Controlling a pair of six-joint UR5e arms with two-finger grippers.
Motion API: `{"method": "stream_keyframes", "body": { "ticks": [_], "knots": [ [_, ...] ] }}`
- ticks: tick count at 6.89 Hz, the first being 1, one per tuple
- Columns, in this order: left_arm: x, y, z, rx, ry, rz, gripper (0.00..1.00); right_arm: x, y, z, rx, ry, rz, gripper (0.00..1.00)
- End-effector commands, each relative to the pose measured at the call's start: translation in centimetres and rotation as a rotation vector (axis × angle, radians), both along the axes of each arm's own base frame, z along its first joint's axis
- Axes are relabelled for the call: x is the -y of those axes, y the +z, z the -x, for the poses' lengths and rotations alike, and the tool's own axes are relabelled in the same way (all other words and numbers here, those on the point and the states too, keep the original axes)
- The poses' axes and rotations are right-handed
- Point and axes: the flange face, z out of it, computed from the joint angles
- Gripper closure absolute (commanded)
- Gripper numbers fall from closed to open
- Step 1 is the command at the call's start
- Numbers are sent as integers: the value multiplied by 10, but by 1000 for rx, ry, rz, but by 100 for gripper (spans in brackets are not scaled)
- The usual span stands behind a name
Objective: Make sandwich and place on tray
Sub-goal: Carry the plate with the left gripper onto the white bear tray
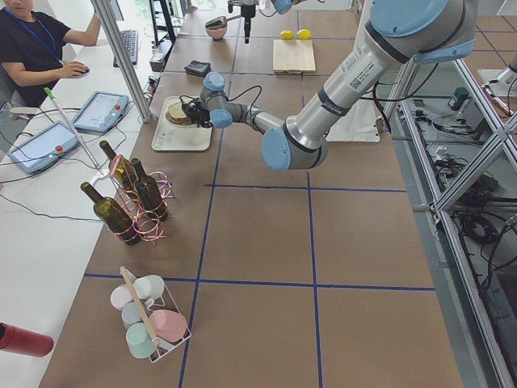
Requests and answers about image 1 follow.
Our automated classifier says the aluminium frame post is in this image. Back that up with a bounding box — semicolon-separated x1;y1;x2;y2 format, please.
91;0;152;123

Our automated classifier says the white bear tray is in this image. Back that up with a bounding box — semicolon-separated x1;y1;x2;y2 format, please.
151;96;212;152

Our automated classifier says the white wire rack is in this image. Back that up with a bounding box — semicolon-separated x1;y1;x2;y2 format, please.
110;267;191;363

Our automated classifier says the copper wire wine rack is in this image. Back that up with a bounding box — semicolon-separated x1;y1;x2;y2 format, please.
110;171;174;244

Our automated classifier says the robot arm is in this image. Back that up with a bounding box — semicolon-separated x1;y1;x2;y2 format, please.
199;0;478;171
271;0;307;15

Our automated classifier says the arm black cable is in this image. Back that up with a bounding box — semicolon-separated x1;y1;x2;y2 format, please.
177;85;266;112

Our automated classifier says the pink bowl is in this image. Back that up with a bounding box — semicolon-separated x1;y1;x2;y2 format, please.
205;24;227;40

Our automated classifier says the white plastic bottle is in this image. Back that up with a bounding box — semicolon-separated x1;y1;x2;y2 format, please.
132;274;165;300

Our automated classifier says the white round plate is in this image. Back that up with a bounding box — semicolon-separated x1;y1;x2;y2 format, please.
166;102;200;126

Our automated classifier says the wooden cutting board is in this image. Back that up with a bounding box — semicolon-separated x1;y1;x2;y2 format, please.
272;40;316;74

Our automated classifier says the blue teach pendant near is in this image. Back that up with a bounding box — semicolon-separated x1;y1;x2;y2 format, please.
7;121;79;174

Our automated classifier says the black keyboard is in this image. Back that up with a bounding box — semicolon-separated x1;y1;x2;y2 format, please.
120;30;139;65

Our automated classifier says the dark wine bottle lower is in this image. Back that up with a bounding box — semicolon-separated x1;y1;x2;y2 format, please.
131;158;168;221

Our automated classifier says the red cylinder bottle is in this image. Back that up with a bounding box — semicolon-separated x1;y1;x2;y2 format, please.
1;323;54;357

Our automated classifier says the blue teach pendant far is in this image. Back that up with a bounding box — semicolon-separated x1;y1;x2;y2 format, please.
72;91;129;134

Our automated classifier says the yellow round object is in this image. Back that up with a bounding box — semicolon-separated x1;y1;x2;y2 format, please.
280;30;295;40
296;28;312;40

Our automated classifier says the blue teach pendant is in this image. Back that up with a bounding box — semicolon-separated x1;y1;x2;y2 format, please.
72;91;129;134
7;121;79;174

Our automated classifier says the light pink cup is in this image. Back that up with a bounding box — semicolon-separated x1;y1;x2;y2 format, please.
110;285;133;311

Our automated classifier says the dark wine bottle upper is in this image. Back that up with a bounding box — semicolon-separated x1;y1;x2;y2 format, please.
80;182;141;245

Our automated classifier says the metal spoon in bowl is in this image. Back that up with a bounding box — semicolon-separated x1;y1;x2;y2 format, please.
204;15;241;29

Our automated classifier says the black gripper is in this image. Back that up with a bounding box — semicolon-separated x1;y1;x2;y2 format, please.
182;101;210;126

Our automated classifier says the pink plastic bottle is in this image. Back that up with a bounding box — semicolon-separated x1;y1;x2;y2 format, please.
149;310;187;343

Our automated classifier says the green tipped white stick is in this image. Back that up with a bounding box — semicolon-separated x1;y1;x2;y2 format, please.
44;87;109;184

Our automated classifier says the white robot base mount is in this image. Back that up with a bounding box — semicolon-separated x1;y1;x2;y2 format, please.
326;101;380;143

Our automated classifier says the dark wine bottle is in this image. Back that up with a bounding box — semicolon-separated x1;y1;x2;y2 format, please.
80;182;141;245
131;158;168;221

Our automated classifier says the grey folded cloth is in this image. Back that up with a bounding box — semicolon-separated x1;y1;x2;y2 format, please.
184;60;211;78

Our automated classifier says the mint green cup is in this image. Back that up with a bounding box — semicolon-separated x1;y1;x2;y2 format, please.
125;322;156;359

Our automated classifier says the seated person black shirt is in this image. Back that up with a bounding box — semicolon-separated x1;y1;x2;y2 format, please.
1;1;101;108

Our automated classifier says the wooden rack handle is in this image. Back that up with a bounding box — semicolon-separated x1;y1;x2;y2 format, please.
120;266;159;346

